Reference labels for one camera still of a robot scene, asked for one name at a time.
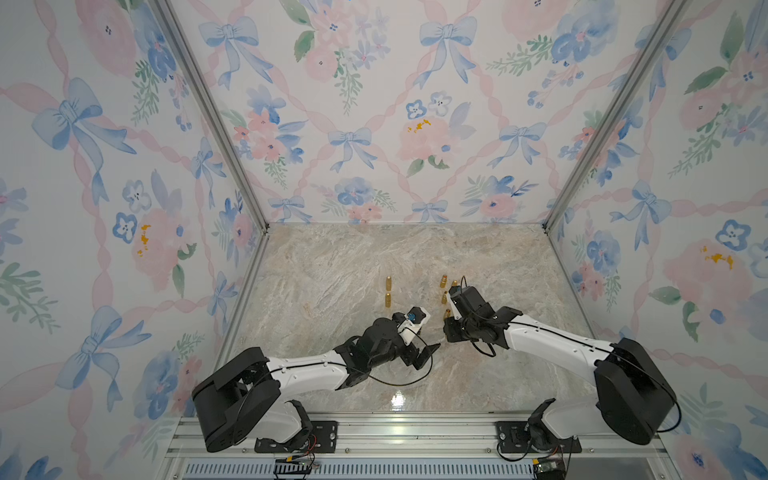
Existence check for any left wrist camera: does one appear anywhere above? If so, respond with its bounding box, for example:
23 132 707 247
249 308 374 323
398 306 431 346

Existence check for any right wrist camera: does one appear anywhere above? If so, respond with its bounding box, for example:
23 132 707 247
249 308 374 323
448 285 495 319

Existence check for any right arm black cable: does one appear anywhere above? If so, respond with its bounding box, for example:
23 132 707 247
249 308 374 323
458 275 683 434

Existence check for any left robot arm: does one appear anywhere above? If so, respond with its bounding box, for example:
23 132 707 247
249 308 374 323
192 307 440 453

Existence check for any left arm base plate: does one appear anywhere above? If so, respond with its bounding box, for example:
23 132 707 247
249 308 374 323
254 420 339 454

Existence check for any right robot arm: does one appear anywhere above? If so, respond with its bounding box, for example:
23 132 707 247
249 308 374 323
443 305 678 451

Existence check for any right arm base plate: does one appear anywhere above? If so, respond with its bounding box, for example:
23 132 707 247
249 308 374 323
494 421 583 454

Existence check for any aluminium rail frame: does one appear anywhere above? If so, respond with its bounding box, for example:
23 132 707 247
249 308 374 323
156 412 682 479

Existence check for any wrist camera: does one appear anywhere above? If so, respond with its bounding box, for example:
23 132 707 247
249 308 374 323
448 285 495 319
398 306 431 346

